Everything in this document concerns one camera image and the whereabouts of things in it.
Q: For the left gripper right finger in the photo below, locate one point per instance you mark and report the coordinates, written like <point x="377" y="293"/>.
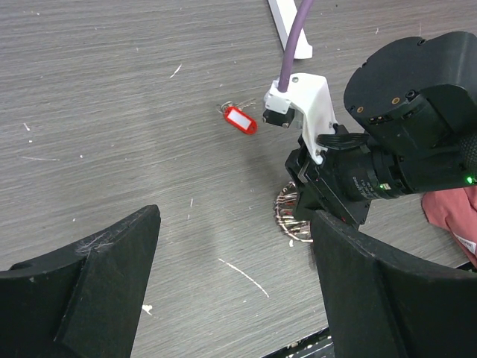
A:
<point x="383" y="302"/>

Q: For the black mounting plate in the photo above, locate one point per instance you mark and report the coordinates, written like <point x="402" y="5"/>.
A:
<point x="317" y="345"/>

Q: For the metal keyring with keys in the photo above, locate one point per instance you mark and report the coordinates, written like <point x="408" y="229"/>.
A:
<point x="284" y="205"/>

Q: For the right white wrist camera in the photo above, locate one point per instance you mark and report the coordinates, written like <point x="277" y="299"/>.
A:
<point x="309" y="96"/>

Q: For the white pole base foot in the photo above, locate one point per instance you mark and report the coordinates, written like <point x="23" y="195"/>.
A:
<point x="283" y="13"/>

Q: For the maroon printed t-shirt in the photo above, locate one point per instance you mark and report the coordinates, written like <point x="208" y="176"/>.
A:
<point x="454" y="210"/>

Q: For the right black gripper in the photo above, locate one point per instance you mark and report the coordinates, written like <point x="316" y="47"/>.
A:
<point x="322" y="187"/>

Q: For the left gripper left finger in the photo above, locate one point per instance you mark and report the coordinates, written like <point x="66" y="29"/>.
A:
<point x="84" y="299"/>

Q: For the red tagged key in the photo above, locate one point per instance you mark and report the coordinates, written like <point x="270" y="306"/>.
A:
<point x="234" y="114"/>

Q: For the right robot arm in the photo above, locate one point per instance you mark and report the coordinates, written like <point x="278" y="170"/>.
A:
<point x="415" y="101"/>

